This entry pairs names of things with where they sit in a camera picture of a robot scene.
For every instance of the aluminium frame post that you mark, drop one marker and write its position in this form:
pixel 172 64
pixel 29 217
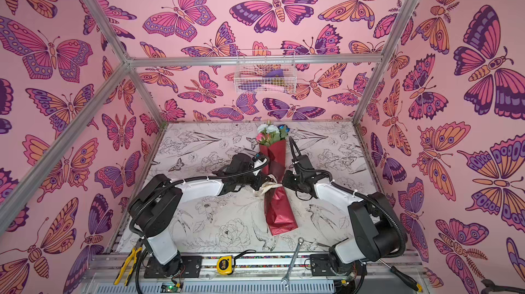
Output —
pixel 382 60
pixel 125 60

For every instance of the blue fake rose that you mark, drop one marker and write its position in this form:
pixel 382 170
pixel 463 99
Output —
pixel 283 131

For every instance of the white wire basket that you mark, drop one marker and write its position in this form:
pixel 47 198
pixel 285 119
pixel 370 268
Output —
pixel 266 78

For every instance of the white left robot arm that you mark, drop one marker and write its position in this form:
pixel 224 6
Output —
pixel 154 207

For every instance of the small pink fake rose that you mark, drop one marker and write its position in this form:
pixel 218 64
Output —
pixel 261 138

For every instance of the silver combination wrench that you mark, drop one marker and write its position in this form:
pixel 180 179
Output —
pixel 286 279

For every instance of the white fake rose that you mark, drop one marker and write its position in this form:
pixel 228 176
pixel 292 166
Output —
pixel 272 133

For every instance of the cream satin ribbon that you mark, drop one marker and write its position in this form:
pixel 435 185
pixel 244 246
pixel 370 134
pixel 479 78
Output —
pixel 269 184

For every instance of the black yellow screwdriver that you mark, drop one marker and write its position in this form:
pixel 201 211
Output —
pixel 407 280

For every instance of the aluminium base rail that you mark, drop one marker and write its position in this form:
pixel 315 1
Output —
pixel 256 266

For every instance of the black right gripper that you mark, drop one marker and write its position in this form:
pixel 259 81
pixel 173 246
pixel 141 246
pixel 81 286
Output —
pixel 290 179

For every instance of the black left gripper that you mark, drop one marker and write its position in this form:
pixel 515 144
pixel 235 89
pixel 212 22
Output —
pixel 260 179

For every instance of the dark red wrapping paper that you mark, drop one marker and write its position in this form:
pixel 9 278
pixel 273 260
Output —
pixel 277 208

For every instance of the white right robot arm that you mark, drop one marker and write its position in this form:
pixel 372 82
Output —
pixel 377 231

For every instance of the yellow handled pliers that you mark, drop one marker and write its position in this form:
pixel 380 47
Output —
pixel 128 267

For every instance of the green circuit board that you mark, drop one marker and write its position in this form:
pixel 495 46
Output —
pixel 171 288

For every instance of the aluminium frame post left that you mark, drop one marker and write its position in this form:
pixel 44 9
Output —
pixel 125 60

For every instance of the yellow tape measure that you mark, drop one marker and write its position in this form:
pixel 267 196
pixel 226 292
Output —
pixel 225 265

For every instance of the aluminium frame crossbar back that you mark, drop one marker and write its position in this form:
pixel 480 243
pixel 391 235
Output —
pixel 277 59

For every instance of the aluminium frame post right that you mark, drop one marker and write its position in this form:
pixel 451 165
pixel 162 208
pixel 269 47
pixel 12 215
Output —
pixel 382 60

